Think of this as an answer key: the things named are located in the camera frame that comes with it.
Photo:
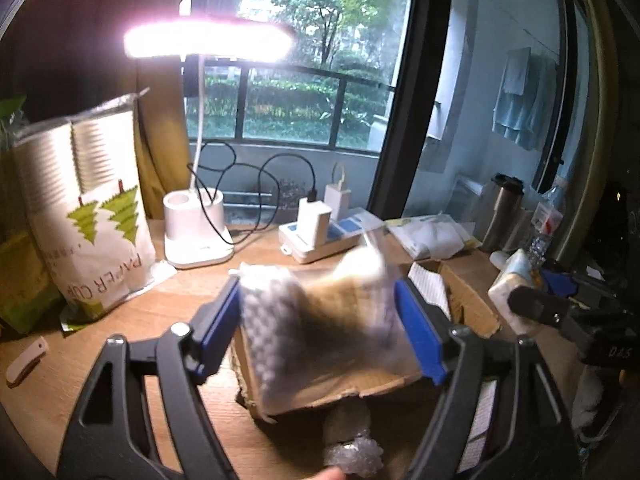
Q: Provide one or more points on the white small case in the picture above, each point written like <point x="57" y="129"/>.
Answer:
<point x="498" y="259"/>

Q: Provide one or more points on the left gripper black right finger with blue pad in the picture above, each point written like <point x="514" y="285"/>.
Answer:
<point x="499" y="415"/>

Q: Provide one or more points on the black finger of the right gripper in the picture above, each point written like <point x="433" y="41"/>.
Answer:
<point x="601" y="336"/>

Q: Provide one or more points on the brown cardboard box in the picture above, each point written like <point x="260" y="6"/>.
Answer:
<point x="467" y="304"/>

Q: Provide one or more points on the white charger plug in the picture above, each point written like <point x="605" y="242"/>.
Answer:
<point x="337" y="194"/>

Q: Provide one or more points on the white waffle cloth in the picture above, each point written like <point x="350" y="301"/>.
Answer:
<point x="432" y="288"/>

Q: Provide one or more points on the steel thermos tumbler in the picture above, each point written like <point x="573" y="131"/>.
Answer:
<point x="505" y="201"/>

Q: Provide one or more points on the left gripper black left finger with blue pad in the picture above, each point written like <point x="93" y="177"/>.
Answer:
<point x="110" y="434"/>

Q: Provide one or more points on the white power strip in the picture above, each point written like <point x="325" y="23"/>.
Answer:
<point x="342" y="235"/>

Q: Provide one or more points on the white charger with black cable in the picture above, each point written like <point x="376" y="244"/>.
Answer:
<point x="239" y="236"/>

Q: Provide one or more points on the white folding knife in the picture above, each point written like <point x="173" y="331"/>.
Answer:
<point x="26" y="361"/>

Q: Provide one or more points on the paper cup pack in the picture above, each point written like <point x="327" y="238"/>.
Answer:
<point x="81" y="187"/>

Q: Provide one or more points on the tissue pack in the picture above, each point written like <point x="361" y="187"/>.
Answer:
<point x="516" y="272"/>

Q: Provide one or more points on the cotton swab pack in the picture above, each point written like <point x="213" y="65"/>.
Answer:
<point x="311" y="337"/>

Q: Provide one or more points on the white plastic bag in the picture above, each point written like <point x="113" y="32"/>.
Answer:
<point x="435" y="236"/>

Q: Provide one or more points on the white desk lamp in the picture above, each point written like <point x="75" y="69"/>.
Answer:
<point x="195" y="232"/>

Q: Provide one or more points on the clear water bottle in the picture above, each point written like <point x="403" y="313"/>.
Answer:
<point x="546" y="219"/>

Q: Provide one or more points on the clear bubble wrap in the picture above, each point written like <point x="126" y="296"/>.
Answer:
<point x="347" y="440"/>

